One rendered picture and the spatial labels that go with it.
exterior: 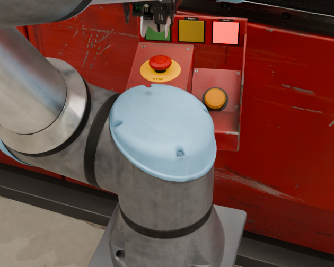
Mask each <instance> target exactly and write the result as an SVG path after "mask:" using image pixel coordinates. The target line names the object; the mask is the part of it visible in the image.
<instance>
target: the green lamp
mask: <svg viewBox="0 0 334 267"><path fill-rule="evenodd" d="M146 40H166V41H170V26H169V30H168V36H167V38H165V30H164V31H163V32H155V31H154V30H153V29H151V28H150V27H148V28H147V31H146Z"/></svg>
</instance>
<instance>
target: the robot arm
mask: <svg viewBox="0 0 334 267"><path fill-rule="evenodd" d="M182 2H183V0H0V150H1V151H2V152H4V153H5V154H6V155H8V156H10V157H12V158H13V159H15V160H16V161H18V162H20V163H22V164H25V165H30V166H37V167H40V168H43V169H45V170H48V171H51V172H54V173H57V174H60V175H63V176H66V177H70V178H72V179H75V180H78V181H81V182H84V183H87V184H90V185H92V186H95V187H97V188H101V189H104V190H107V191H110V192H113V193H115V194H117V195H118V199H119V209H118V212H117V214H116V217H115V220H114V222H113V225H112V228H111V231H110V238H109V244H110V254H111V259H112V262H113V264H114V266H115V267H220V265H221V263H222V260H223V257H224V248H225V235H224V229H223V226H222V223H221V221H220V219H219V217H218V214H217V212H216V210H215V208H214V206H213V187H214V162H215V158H216V140H215V137H214V124H213V120H212V117H211V115H210V114H209V112H208V110H207V108H206V107H205V106H204V105H203V103H202V102H201V101H200V100H198V99H197V98H196V97H195V96H193V95H192V94H190V93H188V92H187V91H185V90H182V89H180V88H177V87H174V86H170V85H164V84H151V87H150V88H148V87H146V86H145V85H139V86H135V87H133V88H130V89H128V90H126V91H125V92H123V93H122V94H121V93H118V92H114V91H111V90H107V89H105V88H101V87H97V86H94V85H92V84H90V83H88V82H87V81H86V80H85V79H84V78H83V77H82V76H81V75H80V73H79V72H78V71H77V70H76V69H75V68H74V67H72V66H71V65H70V64H68V63H67V62H65V61H63V60H60V59H56V58H50V57H44V56H43V55H42V54H41V53H40V52H39V51H38V50H37V49H36V48H35V47H34V46H33V45H32V44H31V43H30V42H29V40H28V39H27V38H26V37H25V36H24V35H23V34H22V33H21V32H20V31H19V30H18V29H17V28H16V26H25V25H35V24H44V23H52V22H60V21H63V20H68V19H70V18H72V17H75V16H77V15H78V14H80V13H81V12H83V11H84V10H85V9H86V8H87V7H89V6H90V5H94V4H109V3H122V4H123V8H124V14H125V19H126V24H128V22H129V16H130V8H129V3H132V5H133V6H132V7H133V9H132V17H135V16H136V17H141V24H140V33H141V36H142V37H144V36H145V34H146V31H147V28H148V27H150V28H151V29H153V30H154V31H155V32H163V31H164V30H165V38H167V36H168V30H169V26H170V24H171V26H173V22H174V18H175V16H176V13H177V8H178V6H179V5H180V4H181V3H182ZM126 5H127V10H126Z"/></svg>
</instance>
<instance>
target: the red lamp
mask: <svg viewBox="0 0 334 267"><path fill-rule="evenodd" d="M238 29H239V23H233V22H214V24H213V43H229V44H237V43H238Z"/></svg>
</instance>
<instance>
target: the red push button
mask: <svg viewBox="0 0 334 267"><path fill-rule="evenodd" d="M171 64H172V62H171V59H170V57H168V56H166V55H155V56H153V57H151V58H150V60H149V65H150V67H151V68H152V69H154V71H155V72H156V73H164V72H166V69H168V68H169V67H170V66H171Z"/></svg>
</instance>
